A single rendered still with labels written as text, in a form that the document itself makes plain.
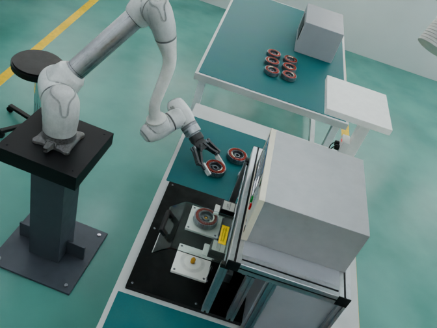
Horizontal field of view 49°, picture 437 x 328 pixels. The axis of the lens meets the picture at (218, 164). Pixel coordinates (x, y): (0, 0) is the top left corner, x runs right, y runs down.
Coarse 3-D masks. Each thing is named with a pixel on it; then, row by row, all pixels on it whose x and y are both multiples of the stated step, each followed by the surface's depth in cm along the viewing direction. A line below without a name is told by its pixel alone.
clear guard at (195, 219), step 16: (176, 208) 184; (192, 208) 182; (176, 224) 175; (192, 224) 176; (208, 224) 178; (224, 224) 181; (160, 240) 172; (176, 240) 169; (192, 240) 170; (208, 240) 172; (208, 256) 167; (224, 256) 169
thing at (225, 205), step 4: (224, 200) 212; (216, 204) 214; (224, 204) 210; (228, 204) 210; (232, 204) 211; (216, 208) 212; (220, 208) 207; (224, 208) 208; (228, 208) 208; (232, 208) 209; (220, 212) 208; (224, 212) 208; (228, 212) 208; (232, 212) 207; (232, 216) 208
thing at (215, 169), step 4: (208, 160) 252; (212, 160) 252; (216, 160) 253; (208, 164) 249; (212, 164) 252; (216, 164) 253; (220, 164) 252; (208, 168) 247; (212, 168) 250; (216, 168) 251; (220, 168) 251; (224, 168) 250; (212, 172) 245; (216, 172) 246; (220, 172) 247; (224, 172) 250; (212, 176) 247; (216, 176) 247; (220, 176) 248
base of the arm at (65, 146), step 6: (42, 132) 221; (78, 132) 232; (36, 138) 221; (42, 138) 221; (48, 138) 219; (72, 138) 223; (78, 138) 229; (42, 144) 221; (48, 144) 217; (54, 144) 219; (60, 144) 220; (66, 144) 222; (72, 144) 224; (48, 150) 217; (60, 150) 220; (66, 150) 220
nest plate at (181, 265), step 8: (176, 256) 199; (184, 256) 200; (192, 256) 201; (176, 264) 196; (184, 264) 197; (192, 264) 198; (200, 264) 199; (208, 264) 200; (176, 272) 193; (184, 272) 194; (192, 272) 195; (200, 272) 196; (200, 280) 194
